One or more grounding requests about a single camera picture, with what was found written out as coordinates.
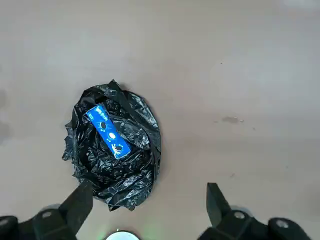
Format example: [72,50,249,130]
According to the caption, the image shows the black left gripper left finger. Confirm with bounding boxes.
[0,181,94,240]

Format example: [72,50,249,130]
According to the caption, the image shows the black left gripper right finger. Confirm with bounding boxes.
[197,182,313,240]

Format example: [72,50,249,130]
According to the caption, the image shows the blue Oreo cookie box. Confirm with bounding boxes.
[85,104,132,160]

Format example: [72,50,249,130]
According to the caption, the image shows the black plastic bag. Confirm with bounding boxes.
[61,79,162,212]

